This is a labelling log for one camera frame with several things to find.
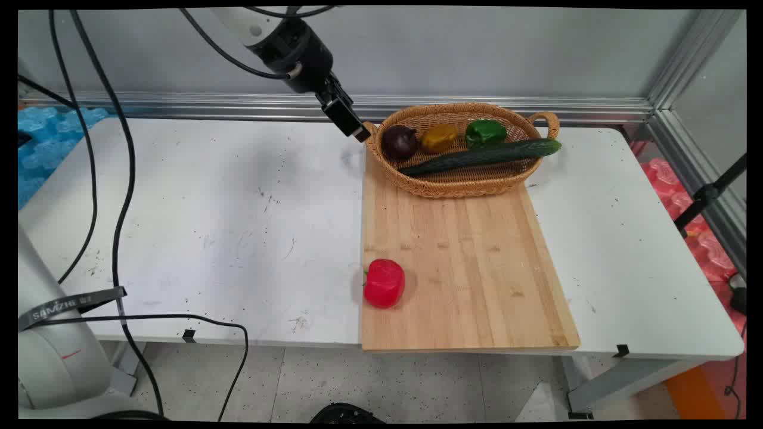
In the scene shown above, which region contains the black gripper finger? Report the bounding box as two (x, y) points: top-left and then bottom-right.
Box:
(321, 95), (372, 144)
(315, 71), (354, 107)

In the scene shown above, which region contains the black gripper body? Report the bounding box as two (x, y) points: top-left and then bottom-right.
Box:
(250, 21), (336, 95)

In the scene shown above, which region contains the yellow bell pepper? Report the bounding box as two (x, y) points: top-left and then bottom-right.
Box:
(421, 124), (460, 154)

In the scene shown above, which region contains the dark purple onion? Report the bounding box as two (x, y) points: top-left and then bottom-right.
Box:
(381, 125), (419, 161)

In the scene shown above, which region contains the woven wicker basket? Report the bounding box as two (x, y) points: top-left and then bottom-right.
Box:
(362, 102), (561, 199)

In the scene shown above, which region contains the green bell pepper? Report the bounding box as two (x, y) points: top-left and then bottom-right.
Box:
(465, 119), (508, 149)

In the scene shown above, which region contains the long green cucumber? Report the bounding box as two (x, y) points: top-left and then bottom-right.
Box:
(398, 138), (562, 177)

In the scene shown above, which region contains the red bell pepper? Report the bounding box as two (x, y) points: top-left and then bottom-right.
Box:
(363, 259), (407, 309)

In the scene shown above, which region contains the wooden cutting board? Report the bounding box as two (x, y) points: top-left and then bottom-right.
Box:
(360, 149), (581, 352)

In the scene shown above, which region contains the blue foam mat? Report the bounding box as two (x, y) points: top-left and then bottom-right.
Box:
(18, 106), (111, 209)

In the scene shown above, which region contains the black round floor object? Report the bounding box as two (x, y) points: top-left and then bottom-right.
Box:
(310, 403), (385, 424)

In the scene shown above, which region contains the black tripod stand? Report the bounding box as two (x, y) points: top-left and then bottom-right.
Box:
(674, 154), (747, 239)

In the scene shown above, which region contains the grey metal table leg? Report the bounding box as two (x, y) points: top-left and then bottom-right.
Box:
(560, 355), (707, 419)

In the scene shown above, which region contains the red foam mat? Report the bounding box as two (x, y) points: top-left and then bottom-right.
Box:
(632, 140), (747, 334)

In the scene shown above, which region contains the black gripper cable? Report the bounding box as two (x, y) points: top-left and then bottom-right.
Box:
(179, 8), (299, 80)

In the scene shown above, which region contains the horizontal aluminium frame rail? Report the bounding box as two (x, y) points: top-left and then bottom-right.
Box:
(18, 91), (656, 125)

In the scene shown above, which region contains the thick black hanging cable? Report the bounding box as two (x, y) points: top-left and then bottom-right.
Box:
(69, 9), (165, 416)

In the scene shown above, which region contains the thin black hanging cable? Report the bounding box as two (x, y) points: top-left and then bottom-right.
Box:
(49, 9), (98, 285)

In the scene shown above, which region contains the black strap with white print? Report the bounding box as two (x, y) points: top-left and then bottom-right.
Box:
(18, 286), (128, 332)

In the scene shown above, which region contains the upright aluminium frame post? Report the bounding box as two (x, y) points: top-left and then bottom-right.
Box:
(647, 9), (744, 109)

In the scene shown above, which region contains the sloping aluminium frame rail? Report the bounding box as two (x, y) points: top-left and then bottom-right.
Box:
(647, 108), (747, 278)

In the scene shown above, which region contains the thin black floor cable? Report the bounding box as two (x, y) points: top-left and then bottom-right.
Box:
(724, 322), (747, 419)

